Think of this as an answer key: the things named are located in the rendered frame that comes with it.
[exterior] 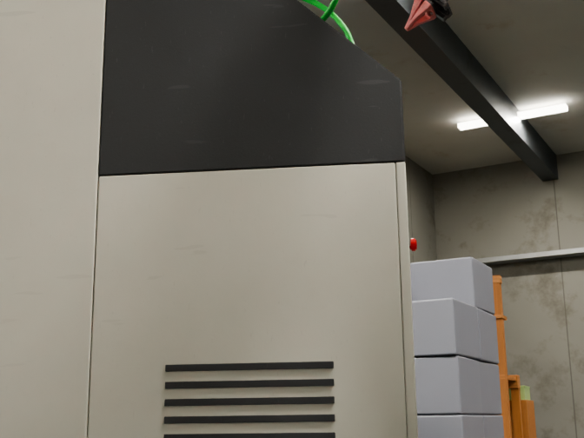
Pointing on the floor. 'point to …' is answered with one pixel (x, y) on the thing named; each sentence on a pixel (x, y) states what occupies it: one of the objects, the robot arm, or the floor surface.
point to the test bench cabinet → (254, 305)
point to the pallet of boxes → (455, 349)
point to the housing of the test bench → (49, 211)
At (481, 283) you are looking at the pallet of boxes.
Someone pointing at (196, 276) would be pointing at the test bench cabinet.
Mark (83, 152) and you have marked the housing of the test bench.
